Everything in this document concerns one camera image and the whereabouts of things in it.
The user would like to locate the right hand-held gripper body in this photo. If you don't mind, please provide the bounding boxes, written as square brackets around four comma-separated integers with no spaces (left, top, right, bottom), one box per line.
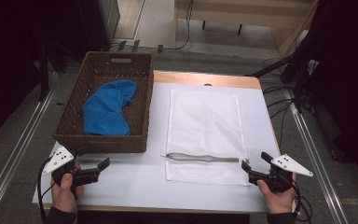
[248,153,314,193]

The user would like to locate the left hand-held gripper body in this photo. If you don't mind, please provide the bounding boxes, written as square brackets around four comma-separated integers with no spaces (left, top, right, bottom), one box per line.
[42,145,101,198]

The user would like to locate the brown wicker basket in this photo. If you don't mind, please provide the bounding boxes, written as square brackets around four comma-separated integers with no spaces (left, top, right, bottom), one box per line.
[51,50,155,155]

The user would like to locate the blue cloth garment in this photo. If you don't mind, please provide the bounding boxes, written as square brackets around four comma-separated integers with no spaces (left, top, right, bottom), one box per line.
[82,79,138,136]

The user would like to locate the white mesh laundry bag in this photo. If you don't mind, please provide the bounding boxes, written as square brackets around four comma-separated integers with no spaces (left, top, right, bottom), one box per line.
[160,89,252,187]

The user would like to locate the person's left hand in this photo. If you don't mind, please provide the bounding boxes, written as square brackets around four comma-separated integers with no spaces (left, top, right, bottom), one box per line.
[50,161,84,214]

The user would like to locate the person's right hand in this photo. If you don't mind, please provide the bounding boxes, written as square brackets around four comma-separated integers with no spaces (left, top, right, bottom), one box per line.
[255,174,296,215]

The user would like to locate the white table sheet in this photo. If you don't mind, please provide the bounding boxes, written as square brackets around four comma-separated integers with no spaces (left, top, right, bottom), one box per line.
[32,81,282,214]

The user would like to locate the black stand pole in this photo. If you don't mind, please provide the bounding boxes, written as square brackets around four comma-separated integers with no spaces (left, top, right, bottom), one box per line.
[37,43,51,103]

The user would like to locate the black tripod stand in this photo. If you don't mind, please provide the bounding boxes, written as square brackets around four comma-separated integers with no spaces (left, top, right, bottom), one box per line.
[245,50,313,114]

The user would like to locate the dark cabinet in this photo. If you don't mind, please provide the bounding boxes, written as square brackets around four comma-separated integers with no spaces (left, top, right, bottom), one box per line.
[76,0,121,52]

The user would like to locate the light wooden furniture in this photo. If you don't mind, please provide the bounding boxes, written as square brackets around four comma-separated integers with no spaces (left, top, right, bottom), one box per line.
[172,0,322,60]

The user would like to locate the metal floor rail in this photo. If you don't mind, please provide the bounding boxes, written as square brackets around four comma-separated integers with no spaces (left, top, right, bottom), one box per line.
[283,88,350,224]
[0,73,60,224]

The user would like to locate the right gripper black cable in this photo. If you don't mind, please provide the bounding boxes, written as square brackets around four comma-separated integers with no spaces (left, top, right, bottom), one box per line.
[291,179,306,218]

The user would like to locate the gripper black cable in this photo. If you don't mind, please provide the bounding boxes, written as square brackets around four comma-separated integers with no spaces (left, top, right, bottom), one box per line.
[291,179,306,218]
[36,156,54,222]

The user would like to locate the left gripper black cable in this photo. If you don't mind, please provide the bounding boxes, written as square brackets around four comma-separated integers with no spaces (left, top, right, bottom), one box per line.
[36,156,54,222]

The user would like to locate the black floor cables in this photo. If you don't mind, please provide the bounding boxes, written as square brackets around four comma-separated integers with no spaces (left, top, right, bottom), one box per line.
[261,56,296,150]

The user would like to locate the black hanging cable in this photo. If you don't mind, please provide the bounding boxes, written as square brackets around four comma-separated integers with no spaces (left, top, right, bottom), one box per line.
[148,0,195,51]

